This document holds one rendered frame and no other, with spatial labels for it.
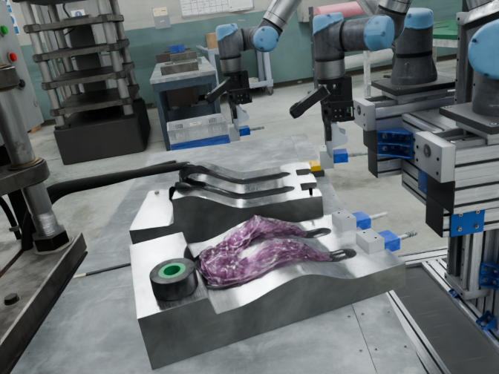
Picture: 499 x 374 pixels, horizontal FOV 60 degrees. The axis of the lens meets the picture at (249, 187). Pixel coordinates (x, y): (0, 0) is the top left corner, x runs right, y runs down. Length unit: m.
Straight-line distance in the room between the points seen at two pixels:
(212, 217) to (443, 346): 0.95
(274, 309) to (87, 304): 0.43
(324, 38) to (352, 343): 0.71
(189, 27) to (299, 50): 1.90
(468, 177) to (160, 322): 0.77
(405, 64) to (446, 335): 0.94
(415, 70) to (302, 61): 6.37
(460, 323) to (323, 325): 1.02
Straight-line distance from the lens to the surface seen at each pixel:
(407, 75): 1.58
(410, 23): 1.56
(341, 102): 1.16
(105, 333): 0.92
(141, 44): 7.57
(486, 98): 1.16
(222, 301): 0.79
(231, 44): 1.52
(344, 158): 1.21
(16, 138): 1.26
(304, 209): 1.10
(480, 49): 0.99
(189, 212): 1.10
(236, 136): 1.58
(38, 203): 1.31
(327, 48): 1.13
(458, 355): 1.66
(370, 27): 1.09
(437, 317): 1.79
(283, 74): 7.82
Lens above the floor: 1.34
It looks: 22 degrees down
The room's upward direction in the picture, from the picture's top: 8 degrees counter-clockwise
